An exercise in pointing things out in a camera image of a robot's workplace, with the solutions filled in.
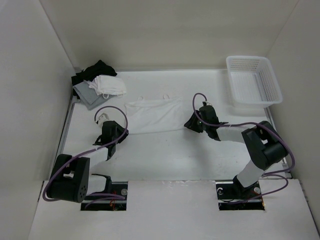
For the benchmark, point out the folded white tank top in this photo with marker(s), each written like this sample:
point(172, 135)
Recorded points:
point(105, 86)

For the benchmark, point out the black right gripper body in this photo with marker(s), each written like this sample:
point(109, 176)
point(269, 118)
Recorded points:
point(194, 125)

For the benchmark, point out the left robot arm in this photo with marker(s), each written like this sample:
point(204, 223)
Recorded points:
point(69, 178)

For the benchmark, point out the white tank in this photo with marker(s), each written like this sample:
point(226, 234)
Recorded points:
point(155, 116)
point(105, 86)

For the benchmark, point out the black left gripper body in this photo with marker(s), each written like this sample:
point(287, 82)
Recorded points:
point(119, 133)

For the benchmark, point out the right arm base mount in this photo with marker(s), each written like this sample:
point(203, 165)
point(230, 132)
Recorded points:
point(231, 197)

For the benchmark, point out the folded grey tank top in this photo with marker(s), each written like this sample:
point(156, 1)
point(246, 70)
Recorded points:
point(88, 96)

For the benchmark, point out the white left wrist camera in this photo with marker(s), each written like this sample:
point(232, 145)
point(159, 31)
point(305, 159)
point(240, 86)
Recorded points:
point(101, 119)

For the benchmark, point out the black tank top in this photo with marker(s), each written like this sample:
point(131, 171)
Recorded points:
point(91, 72)

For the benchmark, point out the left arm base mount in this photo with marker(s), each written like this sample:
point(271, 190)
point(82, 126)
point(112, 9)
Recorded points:
point(112, 199)

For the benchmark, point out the white plastic basket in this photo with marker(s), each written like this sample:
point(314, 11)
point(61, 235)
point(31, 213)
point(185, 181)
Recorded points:
point(252, 82)

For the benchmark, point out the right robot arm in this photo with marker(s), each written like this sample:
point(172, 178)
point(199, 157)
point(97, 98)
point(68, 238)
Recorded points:
point(265, 147)

